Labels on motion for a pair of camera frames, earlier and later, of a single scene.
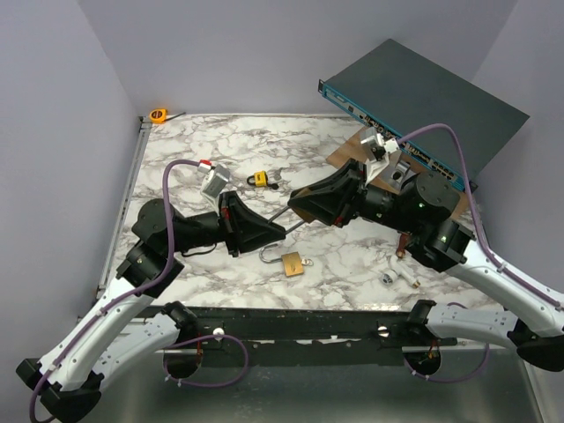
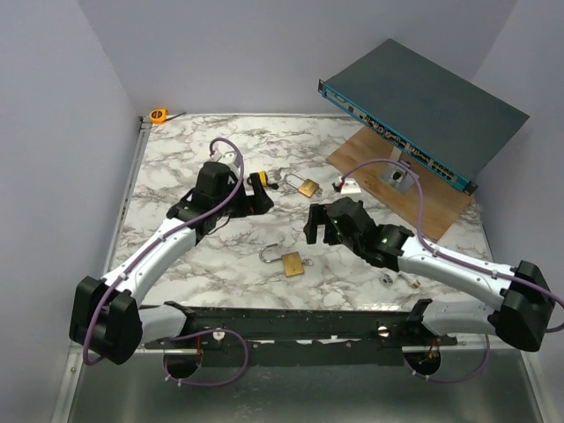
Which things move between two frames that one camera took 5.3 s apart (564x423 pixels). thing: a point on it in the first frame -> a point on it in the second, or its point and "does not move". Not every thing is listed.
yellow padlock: x=260 y=179 does not move
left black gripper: x=243 y=228 -> x=258 y=204
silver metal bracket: x=397 y=172 does not move
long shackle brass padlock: x=305 y=218 -> x=305 y=186
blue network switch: x=433 y=116 does not move
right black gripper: x=312 y=198 -> x=318 y=216
